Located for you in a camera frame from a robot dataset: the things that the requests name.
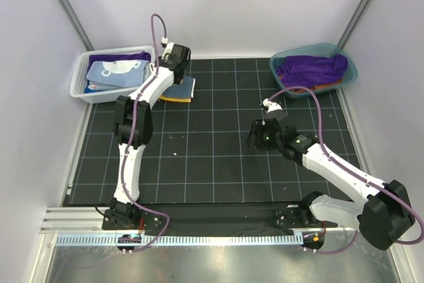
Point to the aluminium frame post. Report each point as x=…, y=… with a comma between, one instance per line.
x=353, y=22
x=76, y=24

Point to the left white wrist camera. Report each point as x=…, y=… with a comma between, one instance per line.
x=167, y=52

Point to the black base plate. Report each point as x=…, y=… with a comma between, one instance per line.
x=209, y=218

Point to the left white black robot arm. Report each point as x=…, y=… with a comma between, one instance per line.
x=133, y=129

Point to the aluminium rail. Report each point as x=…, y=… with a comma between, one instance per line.
x=91, y=219

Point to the light blue white towel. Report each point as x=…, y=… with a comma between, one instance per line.
x=118, y=74

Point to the white slotted cable duct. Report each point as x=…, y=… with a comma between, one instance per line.
x=134, y=240

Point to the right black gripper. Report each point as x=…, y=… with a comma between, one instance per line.
x=254, y=139

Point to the purple crumpled towel in bin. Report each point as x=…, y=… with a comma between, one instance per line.
x=313, y=67

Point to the left aluminium frame post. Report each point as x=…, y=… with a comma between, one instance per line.
x=76, y=24

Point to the teal plastic bin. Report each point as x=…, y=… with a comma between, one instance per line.
x=321, y=49

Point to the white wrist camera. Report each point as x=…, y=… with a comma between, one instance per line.
x=167, y=52
x=272, y=109

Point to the white plastic basket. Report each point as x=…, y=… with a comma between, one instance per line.
x=79, y=84

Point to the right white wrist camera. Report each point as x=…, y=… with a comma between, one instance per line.
x=272, y=109

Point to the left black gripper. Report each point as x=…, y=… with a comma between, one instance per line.
x=164, y=59

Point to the yellow purple patterned towel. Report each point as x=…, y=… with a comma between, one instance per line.
x=181, y=93

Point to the right aluminium frame post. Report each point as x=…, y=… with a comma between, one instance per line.
x=353, y=22

